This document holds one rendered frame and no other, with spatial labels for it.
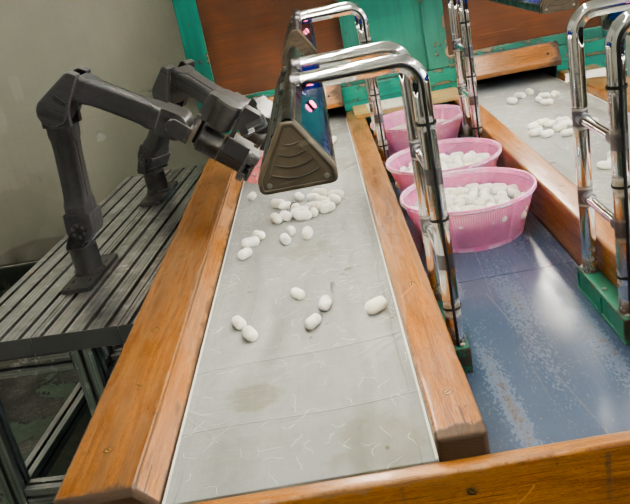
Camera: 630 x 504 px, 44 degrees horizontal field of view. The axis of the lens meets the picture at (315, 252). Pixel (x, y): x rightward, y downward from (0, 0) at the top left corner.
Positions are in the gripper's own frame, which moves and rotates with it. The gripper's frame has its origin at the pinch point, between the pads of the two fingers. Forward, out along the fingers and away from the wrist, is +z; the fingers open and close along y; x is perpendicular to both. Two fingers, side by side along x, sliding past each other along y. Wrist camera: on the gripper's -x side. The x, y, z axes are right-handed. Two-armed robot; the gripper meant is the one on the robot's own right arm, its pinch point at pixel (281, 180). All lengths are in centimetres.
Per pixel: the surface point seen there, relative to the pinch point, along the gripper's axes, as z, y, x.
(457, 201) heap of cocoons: 31.0, -14.5, -17.1
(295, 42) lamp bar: -10.9, 9.0, -25.9
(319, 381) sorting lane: 9, -74, 2
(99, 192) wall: -49, 190, 96
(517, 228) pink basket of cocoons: 41, -23, -20
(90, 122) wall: -66, 190, 67
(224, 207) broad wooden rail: -7.4, 6.0, 13.4
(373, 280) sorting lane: 16.1, -44.8, -4.1
